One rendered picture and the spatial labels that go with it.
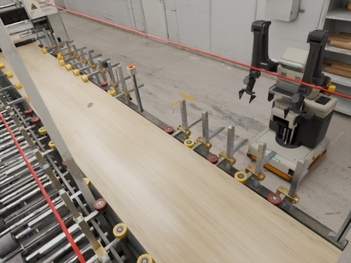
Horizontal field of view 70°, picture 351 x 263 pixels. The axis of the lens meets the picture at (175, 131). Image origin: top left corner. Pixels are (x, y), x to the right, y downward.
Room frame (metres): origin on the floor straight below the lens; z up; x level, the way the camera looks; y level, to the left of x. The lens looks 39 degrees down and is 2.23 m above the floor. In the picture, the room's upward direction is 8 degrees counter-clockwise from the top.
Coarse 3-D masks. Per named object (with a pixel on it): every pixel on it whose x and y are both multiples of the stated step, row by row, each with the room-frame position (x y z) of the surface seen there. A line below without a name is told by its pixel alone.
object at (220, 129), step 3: (222, 126) 1.71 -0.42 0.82; (216, 129) 1.68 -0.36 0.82; (219, 129) 1.67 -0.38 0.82; (222, 129) 1.68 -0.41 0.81; (213, 132) 1.65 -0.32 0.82; (216, 132) 1.64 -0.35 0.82; (219, 132) 1.66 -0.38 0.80; (210, 135) 1.61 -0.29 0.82; (213, 135) 1.61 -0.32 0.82; (210, 138) 1.60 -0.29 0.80; (195, 144) 1.53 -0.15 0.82; (198, 144) 1.52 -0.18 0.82; (201, 144) 1.53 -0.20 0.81; (195, 147) 1.49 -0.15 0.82; (198, 147) 1.51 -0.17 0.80
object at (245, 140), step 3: (246, 138) 1.51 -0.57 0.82; (243, 141) 1.48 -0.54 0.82; (246, 141) 1.48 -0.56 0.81; (237, 144) 1.46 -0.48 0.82; (240, 144) 1.46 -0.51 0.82; (243, 144) 1.46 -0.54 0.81; (234, 147) 1.43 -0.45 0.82; (237, 147) 1.43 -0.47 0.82; (240, 147) 1.44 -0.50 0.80; (234, 150) 1.40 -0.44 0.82; (237, 150) 1.42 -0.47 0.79; (219, 159) 1.32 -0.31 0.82; (222, 159) 1.32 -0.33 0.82; (219, 162) 1.29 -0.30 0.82; (222, 162) 1.31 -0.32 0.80; (216, 165) 1.27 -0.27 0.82
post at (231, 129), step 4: (228, 128) 1.32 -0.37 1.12; (232, 128) 1.31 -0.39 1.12; (228, 132) 1.32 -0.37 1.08; (232, 132) 1.31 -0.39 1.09; (228, 136) 1.32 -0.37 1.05; (232, 136) 1.31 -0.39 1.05; (228, 140) 1.32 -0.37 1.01; (232, 140) 1.31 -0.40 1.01; (228, 144) 1.32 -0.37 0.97; (232, 144) 1.31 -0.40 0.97; (228, 148) 1.32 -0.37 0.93; (232, 148) 1.31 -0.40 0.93; (228, 152) 1.31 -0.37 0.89; (232, 152) 1.31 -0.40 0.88; (228, 156) 1.31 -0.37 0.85; (232, 156) 1.32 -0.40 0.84; (228, 164) 1.31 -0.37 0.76; (228, 168) 1.31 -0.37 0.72
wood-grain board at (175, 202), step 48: (48, 96) 2.58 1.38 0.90; (96, 96) 2.43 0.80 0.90; (96, 144) 1.61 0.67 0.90; (144, 144) 1.53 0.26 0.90; (144, 192) 1.05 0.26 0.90; (192, 192) 0.99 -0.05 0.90; (240, 192) 0.94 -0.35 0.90; (144, 240) 0.72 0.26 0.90; (192, 240) 0.68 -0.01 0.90; (240, 240) 0.64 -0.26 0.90; (288, 240) 0.61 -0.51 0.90
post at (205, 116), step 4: (204, 112) 1.51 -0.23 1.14; (204, 116) 1.51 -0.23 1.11; (204, 120) 1.51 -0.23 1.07; (204, 124) 1.51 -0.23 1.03; (204, 128) 1.51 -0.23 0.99; (204, 132) 1.51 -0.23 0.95; (204, 136) 1.51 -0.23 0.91; (208, 136) 1.52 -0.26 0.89; (204, 140) 1.51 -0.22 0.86; (208, 140) 1.52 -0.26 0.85; (204, 148) 1.52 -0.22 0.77; (204, 152) 1.52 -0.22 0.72
